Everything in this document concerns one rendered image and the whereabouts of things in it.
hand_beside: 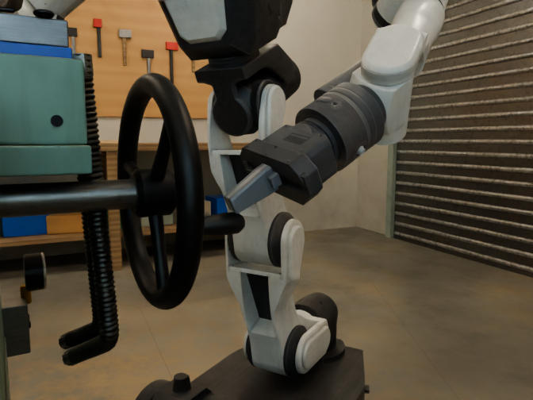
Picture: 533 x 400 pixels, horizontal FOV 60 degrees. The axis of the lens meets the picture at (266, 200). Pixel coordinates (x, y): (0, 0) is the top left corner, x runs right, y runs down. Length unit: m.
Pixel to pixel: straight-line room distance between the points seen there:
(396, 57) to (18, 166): 0.43
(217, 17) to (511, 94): 2.73
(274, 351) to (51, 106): 0.96
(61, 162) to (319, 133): 0.27
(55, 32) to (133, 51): 3.34
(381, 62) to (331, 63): 3.98
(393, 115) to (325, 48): 3.96
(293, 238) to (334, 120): 0.65
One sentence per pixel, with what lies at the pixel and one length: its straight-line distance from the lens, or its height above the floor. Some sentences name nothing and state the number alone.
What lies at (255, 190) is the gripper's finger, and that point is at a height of 0.82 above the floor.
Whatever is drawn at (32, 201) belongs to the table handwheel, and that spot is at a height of 0.81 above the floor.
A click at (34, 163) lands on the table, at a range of 0.51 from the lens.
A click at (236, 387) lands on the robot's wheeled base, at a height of 0.17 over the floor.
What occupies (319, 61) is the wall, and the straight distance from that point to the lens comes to 4.50.
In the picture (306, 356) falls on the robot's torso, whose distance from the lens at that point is 1.34.
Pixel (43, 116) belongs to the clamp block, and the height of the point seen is 0.90.
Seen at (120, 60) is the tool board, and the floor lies 1.47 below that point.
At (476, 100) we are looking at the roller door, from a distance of 3.65.
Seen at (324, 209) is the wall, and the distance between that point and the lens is 4.54.
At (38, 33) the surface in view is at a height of 0.98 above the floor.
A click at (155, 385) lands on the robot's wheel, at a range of 1.42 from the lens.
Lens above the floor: 0.88
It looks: 7 degrees down
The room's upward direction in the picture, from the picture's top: straight up
